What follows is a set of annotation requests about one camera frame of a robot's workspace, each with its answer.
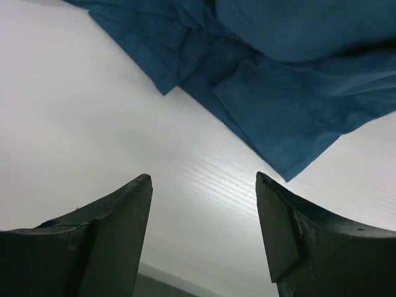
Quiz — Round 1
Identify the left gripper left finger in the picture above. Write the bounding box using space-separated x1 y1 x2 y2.
1 174 152 296

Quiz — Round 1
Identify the blue t shirt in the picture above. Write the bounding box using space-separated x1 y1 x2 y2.
74 1 395 181

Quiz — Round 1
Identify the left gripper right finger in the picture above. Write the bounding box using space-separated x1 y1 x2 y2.
256 172 395 297

